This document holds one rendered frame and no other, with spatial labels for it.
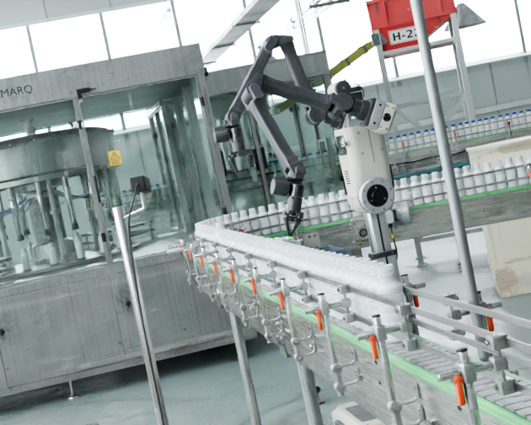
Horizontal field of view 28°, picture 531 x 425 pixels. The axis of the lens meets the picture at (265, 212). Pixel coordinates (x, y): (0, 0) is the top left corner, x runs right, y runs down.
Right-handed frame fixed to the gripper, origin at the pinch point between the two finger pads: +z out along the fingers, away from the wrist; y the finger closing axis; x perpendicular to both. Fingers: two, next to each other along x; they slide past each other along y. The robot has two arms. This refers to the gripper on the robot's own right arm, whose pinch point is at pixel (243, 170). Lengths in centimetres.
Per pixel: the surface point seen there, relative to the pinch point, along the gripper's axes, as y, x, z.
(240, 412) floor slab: 4, -142, 140
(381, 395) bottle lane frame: 23, 248, 52
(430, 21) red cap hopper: -319, -567, -110
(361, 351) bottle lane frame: 23, 238, 43
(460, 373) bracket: 29, 321, 33
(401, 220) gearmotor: -100, -97, 45
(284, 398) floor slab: -25, -151, 140
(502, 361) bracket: 23, 321, 33
